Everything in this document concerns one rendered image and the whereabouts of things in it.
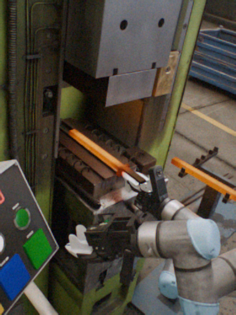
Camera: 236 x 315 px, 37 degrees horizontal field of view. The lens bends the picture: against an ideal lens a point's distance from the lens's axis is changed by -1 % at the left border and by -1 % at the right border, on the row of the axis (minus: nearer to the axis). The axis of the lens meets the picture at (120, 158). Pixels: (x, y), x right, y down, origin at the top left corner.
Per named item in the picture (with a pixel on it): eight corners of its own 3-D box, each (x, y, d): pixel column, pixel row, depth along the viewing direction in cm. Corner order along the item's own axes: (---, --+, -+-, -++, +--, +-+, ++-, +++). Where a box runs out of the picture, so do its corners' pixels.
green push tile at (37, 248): (53, 250, 95) (41, 227, 93) (37, 270, 89) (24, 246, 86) (48, 250, 96) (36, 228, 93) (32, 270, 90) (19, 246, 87)
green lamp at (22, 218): (33, 224, 89) (34, 211, 87) (16, 232, 87) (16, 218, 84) (27, 217, 91) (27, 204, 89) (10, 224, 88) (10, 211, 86)
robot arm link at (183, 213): (193, 253, 107) (201, 232, 102) (166, 231, 113) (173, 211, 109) (209, 242, 112) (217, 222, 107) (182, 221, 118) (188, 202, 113)
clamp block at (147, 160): (154, 172, 144) (158, 159, 141) (139, 178, 139) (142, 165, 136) (134, 157, 151) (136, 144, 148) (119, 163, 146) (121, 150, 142)
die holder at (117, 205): (147, 255, 167) (169, 178, 143) (83, 296, 143) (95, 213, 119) (76, 190, 198) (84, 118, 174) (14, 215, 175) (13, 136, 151)
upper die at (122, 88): (151, 96, 118) (157, 68, 113) (105, 107, 105) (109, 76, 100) (75, 55, 142) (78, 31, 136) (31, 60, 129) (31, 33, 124)
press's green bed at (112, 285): (130, 313, 192) (147, 254, 167) (74, 356, 169) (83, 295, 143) (70, 248, 223) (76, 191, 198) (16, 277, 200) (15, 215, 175)
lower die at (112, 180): (133, 181, 137) (137, 163, 132) (92, 199, 124) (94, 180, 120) (69, 132, 161) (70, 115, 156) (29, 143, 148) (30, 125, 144)
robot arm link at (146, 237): (173, 242, 77) (161, 268, 71) (153, 242, 80) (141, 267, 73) (163, 213, 75) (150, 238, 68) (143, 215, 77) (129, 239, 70)
